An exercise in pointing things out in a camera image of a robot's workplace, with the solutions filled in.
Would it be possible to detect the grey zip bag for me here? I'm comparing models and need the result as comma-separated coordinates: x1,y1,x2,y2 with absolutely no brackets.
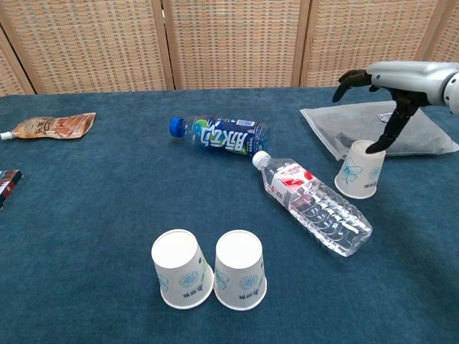
300,99,459,161

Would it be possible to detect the brown spout pouch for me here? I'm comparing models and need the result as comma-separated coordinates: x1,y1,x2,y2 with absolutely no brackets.
0,112,97,141

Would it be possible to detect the clear water bottle red label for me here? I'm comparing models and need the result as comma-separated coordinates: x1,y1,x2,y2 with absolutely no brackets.
252,150,373,258

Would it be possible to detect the blue drink bottle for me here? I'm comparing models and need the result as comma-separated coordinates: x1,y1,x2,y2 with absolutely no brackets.
169,115,270,157

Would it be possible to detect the bamboo folding screen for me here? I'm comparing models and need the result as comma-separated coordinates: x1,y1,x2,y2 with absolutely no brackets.
0,0,459,96

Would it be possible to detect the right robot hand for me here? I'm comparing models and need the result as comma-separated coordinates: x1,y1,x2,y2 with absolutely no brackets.
332,60,459,155

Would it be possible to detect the teal felt table cover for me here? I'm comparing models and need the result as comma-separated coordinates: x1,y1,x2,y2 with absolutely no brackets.
0,85,459,344

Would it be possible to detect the white paper cup blue flower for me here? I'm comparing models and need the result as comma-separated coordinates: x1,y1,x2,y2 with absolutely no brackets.
151,229,215,310
333,139,387,200
213,229,268,311

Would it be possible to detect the dark red snack packet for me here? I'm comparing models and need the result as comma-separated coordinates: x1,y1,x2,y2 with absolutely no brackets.
0,169,23,211

